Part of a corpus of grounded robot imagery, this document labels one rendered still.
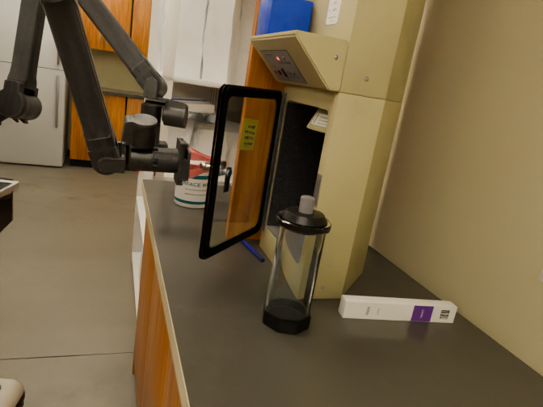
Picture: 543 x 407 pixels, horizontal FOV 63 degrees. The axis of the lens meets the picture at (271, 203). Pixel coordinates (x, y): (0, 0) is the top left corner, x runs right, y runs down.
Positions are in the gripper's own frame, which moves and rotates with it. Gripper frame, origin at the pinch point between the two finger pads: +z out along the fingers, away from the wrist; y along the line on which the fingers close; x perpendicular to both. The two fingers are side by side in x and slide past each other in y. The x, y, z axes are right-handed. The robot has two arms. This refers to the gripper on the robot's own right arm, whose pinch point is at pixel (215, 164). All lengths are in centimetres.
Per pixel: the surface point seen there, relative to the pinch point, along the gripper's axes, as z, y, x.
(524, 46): 63, 36, -20
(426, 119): 62, 16, 7
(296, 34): 8.5, 30.1, -19.2
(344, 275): 29.3, -20.4, -19.4
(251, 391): -1, -26, -48
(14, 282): -77, -118, 173
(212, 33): 17, 37, 109
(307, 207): 12.0, -0.9, -29.6
